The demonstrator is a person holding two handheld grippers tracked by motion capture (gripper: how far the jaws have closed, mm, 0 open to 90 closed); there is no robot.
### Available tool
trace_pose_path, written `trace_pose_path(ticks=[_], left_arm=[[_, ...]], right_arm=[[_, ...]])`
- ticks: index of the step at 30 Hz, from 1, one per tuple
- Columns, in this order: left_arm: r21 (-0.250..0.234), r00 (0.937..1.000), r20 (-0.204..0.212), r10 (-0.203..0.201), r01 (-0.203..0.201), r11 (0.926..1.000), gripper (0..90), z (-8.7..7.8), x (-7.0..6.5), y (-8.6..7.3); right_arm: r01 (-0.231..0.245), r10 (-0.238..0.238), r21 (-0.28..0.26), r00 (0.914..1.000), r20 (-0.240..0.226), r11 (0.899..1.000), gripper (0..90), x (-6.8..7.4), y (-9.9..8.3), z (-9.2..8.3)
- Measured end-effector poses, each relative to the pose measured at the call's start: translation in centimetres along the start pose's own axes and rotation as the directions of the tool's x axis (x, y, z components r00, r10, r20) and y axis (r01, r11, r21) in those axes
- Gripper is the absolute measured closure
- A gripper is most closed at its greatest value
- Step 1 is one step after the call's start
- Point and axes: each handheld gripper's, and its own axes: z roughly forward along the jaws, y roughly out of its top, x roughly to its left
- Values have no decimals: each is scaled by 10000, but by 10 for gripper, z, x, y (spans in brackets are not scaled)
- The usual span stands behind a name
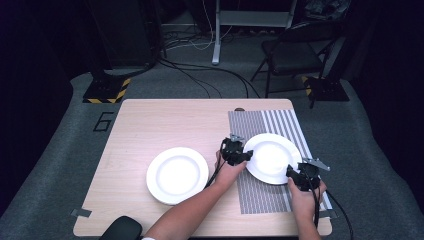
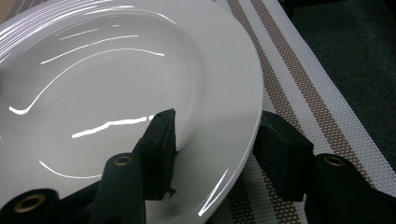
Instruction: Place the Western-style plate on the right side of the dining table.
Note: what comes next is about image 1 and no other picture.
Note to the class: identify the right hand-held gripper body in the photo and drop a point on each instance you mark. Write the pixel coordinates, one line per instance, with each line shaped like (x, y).
(310, 176)

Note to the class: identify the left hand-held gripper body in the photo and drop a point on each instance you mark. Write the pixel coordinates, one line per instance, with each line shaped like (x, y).
(231, 151)

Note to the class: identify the white plate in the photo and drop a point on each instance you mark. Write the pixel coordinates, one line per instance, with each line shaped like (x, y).
(176, 175)
(271, 158)

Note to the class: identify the person's left hand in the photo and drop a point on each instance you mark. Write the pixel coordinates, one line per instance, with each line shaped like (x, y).
(228, 175)

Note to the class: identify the person's right hand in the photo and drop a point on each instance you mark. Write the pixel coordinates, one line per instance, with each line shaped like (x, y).
(305, 201)

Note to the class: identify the grey white striped placemat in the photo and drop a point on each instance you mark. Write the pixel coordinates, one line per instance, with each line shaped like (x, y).
(263, 200)

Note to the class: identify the grey tape strip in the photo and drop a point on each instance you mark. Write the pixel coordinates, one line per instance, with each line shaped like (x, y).
(329, 214)
(81, 212)

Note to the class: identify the small dark round knob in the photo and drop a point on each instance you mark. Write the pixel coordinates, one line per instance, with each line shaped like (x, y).
(239, 109)

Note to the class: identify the black yellow striped stand base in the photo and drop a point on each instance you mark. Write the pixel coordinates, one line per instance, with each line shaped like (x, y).
(106, 90)
(328, 90)

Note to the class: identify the black folding chair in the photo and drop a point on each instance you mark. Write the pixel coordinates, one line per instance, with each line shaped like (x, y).
(290, 55)

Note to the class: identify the white metal stand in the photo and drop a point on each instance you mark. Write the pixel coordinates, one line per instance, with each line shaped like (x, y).
(216, 40)

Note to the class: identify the white sleeve edge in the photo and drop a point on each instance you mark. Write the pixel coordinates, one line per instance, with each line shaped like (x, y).
(148, 238)

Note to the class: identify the black rounded armrest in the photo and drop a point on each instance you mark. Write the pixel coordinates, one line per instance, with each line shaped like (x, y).
(121, 229)

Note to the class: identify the large black cabinet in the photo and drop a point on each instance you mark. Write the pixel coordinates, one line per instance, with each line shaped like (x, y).
(123, 33)

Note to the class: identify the dark clutter pile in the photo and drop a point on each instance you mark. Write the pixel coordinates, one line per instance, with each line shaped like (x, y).
(326, 9)

